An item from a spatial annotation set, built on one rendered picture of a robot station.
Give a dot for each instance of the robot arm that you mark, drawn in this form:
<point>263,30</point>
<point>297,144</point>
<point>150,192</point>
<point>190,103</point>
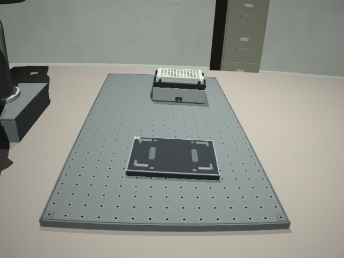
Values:
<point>7,93</point>

